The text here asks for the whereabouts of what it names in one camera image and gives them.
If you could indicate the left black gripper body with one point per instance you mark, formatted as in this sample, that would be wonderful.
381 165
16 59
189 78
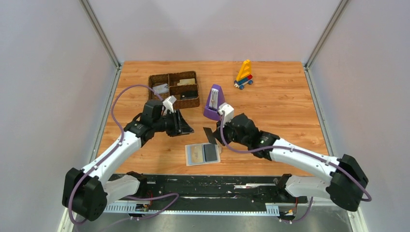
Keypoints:
176 123

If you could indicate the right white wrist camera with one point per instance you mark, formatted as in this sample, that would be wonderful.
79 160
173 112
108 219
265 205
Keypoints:
227 113

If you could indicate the grey card in basket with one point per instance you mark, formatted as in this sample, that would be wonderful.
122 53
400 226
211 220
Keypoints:
161 89

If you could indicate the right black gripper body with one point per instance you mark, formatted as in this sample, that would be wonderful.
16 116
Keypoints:
219 134

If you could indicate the colourful toy block car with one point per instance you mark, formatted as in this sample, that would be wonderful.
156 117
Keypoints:
244 76

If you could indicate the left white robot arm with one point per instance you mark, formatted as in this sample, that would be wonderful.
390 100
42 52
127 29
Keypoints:
89 190

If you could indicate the left aluminium frame post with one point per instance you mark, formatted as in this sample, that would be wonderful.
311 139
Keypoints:
100 32

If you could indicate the brown wicker divided basket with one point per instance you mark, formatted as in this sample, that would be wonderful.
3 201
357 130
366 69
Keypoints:
172 79

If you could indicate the purple metronome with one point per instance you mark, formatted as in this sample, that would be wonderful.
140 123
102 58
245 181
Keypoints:
215 99

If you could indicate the beige card in basket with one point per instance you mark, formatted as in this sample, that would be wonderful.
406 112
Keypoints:
191 80

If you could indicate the white card holder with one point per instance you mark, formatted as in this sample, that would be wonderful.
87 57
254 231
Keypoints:
187 155

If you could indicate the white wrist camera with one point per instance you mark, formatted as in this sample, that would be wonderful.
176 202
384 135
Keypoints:
227 113
168 104

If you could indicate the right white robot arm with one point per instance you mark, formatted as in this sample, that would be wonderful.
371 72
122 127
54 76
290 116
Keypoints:
340 180

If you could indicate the aluminium frame post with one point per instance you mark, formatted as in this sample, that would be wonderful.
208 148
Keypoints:
100 32
326 32

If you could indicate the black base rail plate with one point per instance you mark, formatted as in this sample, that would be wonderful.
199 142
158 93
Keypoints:
218 193

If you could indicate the right aluminium frame post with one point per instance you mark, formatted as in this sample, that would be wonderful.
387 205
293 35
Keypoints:
326 32

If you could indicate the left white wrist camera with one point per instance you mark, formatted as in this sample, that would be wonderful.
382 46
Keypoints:
168 104

